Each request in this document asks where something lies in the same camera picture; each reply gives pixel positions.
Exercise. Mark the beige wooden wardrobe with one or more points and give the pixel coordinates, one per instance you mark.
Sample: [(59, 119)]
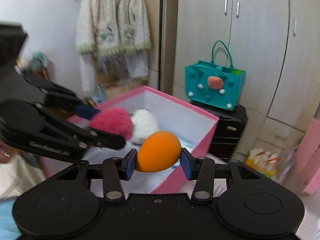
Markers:
[(250, 42)]

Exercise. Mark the person's left hand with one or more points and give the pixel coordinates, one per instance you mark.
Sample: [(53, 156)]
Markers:
[(3, 152)]

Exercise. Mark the white cloth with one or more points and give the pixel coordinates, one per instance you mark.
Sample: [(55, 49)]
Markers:
[(22, 177)]

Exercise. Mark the pink fluffy puff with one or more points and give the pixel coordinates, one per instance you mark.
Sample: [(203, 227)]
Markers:
[(112, 122)]

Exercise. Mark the pink storage box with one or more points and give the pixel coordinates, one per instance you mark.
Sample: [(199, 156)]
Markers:
[(200, 142)]

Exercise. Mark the clear plastic bag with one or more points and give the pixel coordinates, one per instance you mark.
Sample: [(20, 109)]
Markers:
[(287, 165)]

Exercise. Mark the teal felt handbag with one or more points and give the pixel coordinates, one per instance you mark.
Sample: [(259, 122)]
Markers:
[(217, 97)]

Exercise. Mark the striped tablecloth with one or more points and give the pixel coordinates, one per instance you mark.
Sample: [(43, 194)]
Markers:
[(311, 215)]

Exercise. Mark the orange printed plastic bag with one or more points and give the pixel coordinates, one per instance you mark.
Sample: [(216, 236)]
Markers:
[(262, 162)]

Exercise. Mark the black suitcase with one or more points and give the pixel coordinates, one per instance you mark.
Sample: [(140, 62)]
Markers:
[(227, 130)]

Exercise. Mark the light blue cloth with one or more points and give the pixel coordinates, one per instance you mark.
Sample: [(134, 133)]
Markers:
[(6, 220)]

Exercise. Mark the white fleece pajama jacket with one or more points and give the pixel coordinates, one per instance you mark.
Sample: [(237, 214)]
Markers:
[(100, 30)]

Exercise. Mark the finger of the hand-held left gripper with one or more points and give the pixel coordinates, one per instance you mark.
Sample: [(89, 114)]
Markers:
[(85, 112), (75, 135)]

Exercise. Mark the orange egg sponge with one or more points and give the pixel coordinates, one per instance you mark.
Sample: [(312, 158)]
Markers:
[(157, 152)]

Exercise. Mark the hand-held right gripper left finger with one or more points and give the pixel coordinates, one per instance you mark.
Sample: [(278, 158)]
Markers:
[(131, 163)]

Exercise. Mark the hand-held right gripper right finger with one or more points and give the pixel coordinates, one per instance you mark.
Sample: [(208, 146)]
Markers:
[(186, 165)]

